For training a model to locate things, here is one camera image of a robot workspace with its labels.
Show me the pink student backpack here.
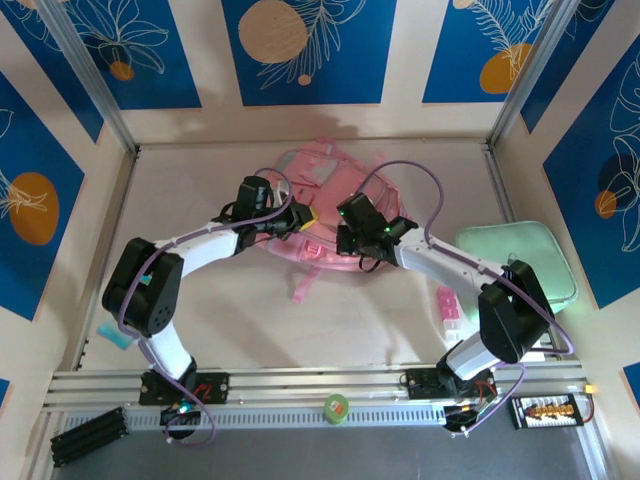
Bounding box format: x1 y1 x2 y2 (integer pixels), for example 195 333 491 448
249 137 416 306

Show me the mint green zip case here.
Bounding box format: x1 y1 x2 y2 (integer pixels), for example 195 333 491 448
455 220 581 314

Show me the green tape roll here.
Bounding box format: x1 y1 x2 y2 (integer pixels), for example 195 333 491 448
323 393 350 426

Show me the small teal packet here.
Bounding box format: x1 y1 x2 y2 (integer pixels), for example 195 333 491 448
96 322 136 351

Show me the black power distribution board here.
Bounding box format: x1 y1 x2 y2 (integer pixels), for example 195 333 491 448
507 393 585 430

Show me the black ribbed block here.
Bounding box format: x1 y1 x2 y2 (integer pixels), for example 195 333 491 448
49 406 127 469

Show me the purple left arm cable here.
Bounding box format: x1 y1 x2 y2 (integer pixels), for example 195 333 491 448
117 167 296 449

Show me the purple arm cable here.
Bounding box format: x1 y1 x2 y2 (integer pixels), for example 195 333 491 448
357 159 576 436
117 167 296 449

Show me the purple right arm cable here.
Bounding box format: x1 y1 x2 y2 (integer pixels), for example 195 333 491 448
357 159 576 436

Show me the aluminium rail frame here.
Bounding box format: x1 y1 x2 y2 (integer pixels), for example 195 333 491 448
42 367 589 416

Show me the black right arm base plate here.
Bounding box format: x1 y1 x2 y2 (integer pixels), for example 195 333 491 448
407 367 496 401

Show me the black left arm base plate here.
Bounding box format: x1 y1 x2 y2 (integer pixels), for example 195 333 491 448
138 372 231 406

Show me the grey slotted cable duct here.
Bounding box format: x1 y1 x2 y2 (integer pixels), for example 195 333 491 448
64 404 521 431

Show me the aluminium frame post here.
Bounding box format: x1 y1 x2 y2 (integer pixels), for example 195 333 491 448
37 0 141 154
487 0 576 146

